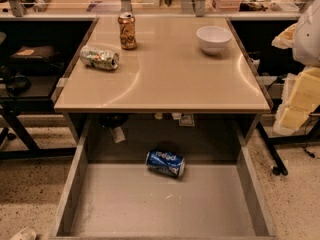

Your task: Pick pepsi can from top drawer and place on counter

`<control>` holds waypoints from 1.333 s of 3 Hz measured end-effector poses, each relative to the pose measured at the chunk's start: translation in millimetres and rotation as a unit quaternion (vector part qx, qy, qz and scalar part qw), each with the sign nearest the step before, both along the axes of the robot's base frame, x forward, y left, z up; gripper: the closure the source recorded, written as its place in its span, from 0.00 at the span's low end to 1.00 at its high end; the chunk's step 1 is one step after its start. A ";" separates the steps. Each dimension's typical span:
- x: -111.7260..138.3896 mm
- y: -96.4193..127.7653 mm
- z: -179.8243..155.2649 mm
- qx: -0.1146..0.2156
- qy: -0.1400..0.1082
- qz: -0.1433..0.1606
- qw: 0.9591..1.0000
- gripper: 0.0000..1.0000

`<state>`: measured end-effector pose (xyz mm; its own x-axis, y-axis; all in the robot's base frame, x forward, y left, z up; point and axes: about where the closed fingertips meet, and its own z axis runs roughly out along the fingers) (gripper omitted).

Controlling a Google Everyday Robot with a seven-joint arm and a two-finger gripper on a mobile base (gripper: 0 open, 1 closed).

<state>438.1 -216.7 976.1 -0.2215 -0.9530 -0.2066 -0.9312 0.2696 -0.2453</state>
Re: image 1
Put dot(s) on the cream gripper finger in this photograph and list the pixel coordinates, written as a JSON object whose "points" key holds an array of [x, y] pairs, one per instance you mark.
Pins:
{"points": [[285, 39], [300, 97]]}

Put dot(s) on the blue pepsi can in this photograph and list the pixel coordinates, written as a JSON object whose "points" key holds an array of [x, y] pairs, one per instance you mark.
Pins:
{"points": [[166, 163]]}

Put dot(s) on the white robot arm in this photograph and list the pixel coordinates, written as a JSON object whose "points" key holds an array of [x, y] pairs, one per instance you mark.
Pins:
{"points": [[306, 38]]}

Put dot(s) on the gold upright soda can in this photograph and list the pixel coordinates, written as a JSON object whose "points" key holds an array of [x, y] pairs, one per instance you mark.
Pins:
{"points": [[126, 22]]}

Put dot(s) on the green silver lying can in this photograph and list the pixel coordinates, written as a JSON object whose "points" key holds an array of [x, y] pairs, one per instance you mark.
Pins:
{"points": [[99, 58]]}

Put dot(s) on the open grey top drawer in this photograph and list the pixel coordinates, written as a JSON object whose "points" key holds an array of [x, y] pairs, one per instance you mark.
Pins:
{"points": [[111, 194]]}

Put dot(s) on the white ceramic bowl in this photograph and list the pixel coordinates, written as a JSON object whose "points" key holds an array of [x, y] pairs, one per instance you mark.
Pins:
{"points": [[213, 39]]}

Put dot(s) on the white paper tag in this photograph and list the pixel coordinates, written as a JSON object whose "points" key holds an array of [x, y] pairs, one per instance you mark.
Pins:
{"points": [[118, 134]]}

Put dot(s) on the black bag on shelf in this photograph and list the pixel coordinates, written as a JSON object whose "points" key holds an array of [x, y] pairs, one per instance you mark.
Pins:
{"points": [[36, 61]]}

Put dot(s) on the white shoe tip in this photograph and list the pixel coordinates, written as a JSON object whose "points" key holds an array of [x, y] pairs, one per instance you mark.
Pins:
{"points": [[25, 234]]}

